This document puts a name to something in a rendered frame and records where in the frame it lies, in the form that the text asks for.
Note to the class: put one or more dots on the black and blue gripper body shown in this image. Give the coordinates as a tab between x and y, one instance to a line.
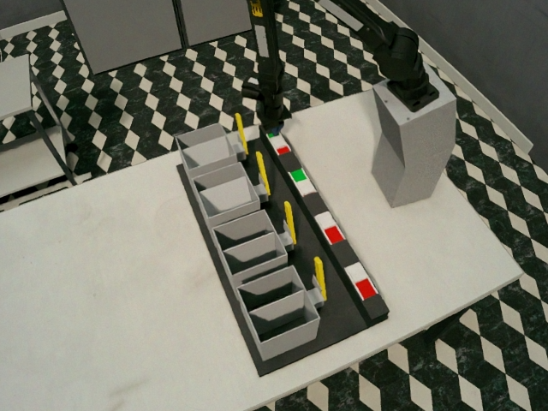
274	116

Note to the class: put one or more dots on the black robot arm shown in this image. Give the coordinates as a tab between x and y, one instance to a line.
396	58

